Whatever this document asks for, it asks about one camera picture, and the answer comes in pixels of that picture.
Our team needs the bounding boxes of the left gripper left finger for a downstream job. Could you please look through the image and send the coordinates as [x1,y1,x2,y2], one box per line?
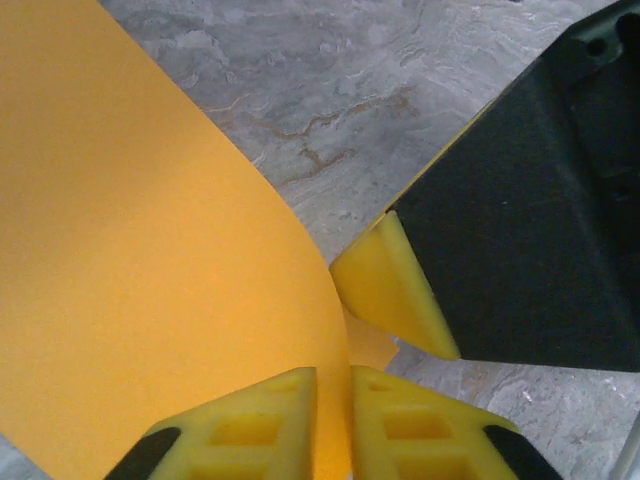
[104,367,319,480]

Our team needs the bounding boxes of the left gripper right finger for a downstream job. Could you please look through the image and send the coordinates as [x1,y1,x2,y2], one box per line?
[349,364,561,480]

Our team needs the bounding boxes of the orange paper sheet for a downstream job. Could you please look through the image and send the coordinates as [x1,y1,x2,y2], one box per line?
[0,0,401,480]

